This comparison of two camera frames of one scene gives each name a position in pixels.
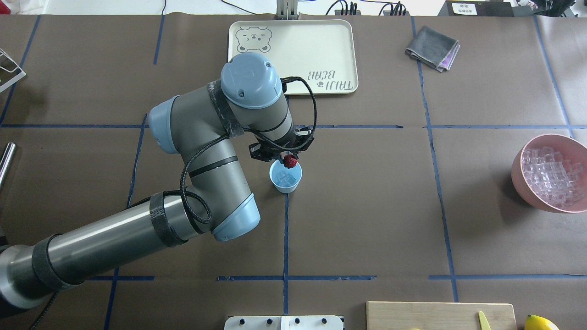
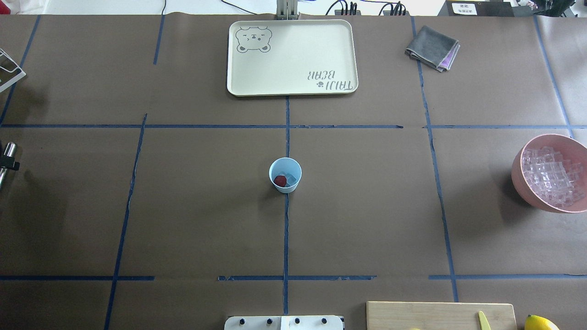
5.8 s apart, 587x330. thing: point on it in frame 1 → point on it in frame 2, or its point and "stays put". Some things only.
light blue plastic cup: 284,180 stays put
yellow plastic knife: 484,323 stays put
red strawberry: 290,161 → 280,180
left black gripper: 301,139 → 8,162
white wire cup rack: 10,71 stays put
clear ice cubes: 556,181 stays put
